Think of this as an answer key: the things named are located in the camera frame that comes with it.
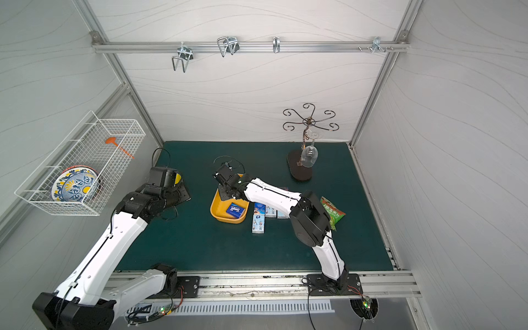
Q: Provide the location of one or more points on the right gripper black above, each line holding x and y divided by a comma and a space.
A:
225, 190

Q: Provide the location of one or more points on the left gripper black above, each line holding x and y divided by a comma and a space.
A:
177, 194

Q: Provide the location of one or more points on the blue Tempo tissue pack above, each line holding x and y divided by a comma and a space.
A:
235, 211

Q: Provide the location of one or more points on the yellow plastic storage box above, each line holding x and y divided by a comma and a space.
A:
218, 209

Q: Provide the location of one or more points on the blue orange tissue pack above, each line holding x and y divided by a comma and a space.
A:
259, 209

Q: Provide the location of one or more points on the light blue anime tissue pack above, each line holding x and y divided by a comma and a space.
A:
258, 224

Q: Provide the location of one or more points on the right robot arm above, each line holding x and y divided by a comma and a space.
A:
309, 219

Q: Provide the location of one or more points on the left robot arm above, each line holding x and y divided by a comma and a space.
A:
81, 301

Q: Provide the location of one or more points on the green table mat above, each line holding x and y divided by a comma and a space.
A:
189, 238

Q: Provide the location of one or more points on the black metal glass stand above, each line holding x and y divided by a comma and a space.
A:
309, 123

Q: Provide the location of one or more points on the orange plastic spoon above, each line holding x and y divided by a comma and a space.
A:
112, 140

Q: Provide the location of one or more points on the blue yellow patterned plate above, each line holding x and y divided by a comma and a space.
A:
76, 184

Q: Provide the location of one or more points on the clear wine glass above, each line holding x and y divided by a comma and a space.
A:
309, 155

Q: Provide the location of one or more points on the green snack bag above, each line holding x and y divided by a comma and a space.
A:
335, 214

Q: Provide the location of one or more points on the metal double hook left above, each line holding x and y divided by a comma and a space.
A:
182, 58

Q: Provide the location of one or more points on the metal double hook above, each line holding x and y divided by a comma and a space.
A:
182, 58
228, 45

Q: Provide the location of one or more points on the metal double hook middle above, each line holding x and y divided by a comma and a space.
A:
228, 45

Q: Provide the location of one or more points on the small metal hook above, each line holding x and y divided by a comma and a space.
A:
276, 45

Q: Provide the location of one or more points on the metal hook right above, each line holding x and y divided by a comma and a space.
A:
376, 47

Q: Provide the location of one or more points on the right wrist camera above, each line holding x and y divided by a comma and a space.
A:
225, 175

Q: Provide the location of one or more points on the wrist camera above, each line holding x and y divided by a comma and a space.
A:
225, 175
162, 177

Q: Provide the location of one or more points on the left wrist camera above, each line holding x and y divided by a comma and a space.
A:
162, 177

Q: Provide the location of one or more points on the white wire basket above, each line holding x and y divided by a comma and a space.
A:
84, 145

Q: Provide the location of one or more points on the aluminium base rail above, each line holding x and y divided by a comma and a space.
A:
264, 285

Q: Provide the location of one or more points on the aluminium top rail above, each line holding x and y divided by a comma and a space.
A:
246, 47

